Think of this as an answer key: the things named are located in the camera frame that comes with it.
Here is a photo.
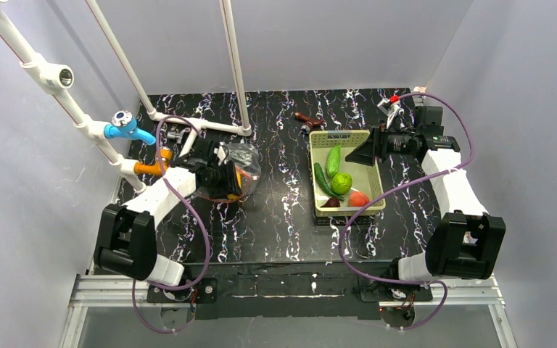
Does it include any green fake cucumber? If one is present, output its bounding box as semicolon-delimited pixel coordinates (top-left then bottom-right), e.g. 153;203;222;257
326;145;342;178

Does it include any red fake tomato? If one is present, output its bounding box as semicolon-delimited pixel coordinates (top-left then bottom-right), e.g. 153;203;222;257
347;191;370;207

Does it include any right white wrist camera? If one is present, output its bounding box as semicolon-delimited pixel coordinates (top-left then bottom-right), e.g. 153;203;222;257
376;95;404;129

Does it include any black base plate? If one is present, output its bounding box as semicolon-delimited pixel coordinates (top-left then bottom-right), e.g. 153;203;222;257
146;259;445;322

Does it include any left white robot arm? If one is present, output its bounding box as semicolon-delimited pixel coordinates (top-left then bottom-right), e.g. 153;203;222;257
94;138;243;291

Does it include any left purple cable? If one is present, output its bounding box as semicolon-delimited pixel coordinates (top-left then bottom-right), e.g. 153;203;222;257
131;116;211;335

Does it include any purple cable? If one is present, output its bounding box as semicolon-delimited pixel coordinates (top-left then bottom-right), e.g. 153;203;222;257
338;92;474;331
131;116;211;335

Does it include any white PVC pipe frame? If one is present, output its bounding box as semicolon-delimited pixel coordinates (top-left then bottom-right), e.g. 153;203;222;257
0;0;254;193

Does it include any yellow-green plastic basket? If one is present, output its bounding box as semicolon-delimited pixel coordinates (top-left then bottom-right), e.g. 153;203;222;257
309;130;384;218

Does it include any dark green fake chili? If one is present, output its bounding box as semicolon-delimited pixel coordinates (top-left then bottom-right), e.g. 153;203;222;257
313;162;344;202

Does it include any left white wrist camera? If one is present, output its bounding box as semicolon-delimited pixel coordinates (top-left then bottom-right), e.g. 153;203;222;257
214;145;228;165

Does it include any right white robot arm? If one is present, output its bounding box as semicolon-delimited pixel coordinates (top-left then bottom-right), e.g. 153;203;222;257
345;106;506;285

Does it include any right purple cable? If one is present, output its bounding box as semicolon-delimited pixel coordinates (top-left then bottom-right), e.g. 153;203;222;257
338;92;474;331

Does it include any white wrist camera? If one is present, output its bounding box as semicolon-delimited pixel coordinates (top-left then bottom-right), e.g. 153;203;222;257
376;95;404;129
214;145;228;165

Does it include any blue plastic faucet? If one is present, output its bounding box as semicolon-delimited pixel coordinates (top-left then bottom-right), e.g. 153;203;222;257
103;109;156;146

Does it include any orange plastic faucet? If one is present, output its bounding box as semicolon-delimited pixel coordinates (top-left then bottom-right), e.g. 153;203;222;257
133;147;173;176

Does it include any clear zip top bag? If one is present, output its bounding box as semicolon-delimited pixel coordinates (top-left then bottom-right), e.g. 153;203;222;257
196;143;262;203

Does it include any aluminium frame rail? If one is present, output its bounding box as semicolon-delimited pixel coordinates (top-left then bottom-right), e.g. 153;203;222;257
57;88;520;348

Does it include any grey metal faucet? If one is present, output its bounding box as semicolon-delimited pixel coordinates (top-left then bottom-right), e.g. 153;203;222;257
166;125;190;144

